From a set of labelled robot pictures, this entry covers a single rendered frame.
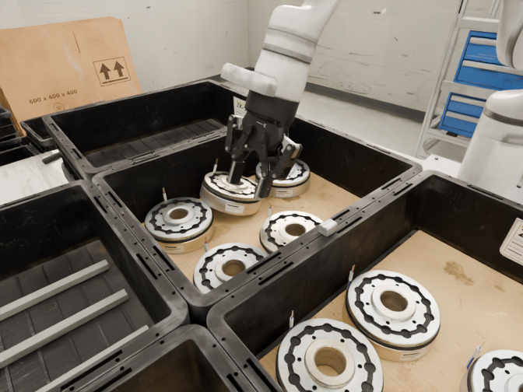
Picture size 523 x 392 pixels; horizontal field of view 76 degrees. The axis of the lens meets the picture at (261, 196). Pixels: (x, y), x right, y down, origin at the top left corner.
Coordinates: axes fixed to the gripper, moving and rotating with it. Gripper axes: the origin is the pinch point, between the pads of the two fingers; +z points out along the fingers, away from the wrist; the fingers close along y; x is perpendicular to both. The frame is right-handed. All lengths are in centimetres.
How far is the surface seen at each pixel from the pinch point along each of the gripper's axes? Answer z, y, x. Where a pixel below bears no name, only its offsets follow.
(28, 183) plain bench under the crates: 29, 62, 13
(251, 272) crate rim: 0.9, -16.4, 15.4
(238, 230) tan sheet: 7.3, -2.3, 1.7
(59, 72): 37, 263, -62
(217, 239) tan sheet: 8.6, -1.6, 5.1
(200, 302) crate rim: 2.9, -15.8, 20.8
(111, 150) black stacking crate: 10.4, 38.9, 3.0
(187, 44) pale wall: -8, 286, -186
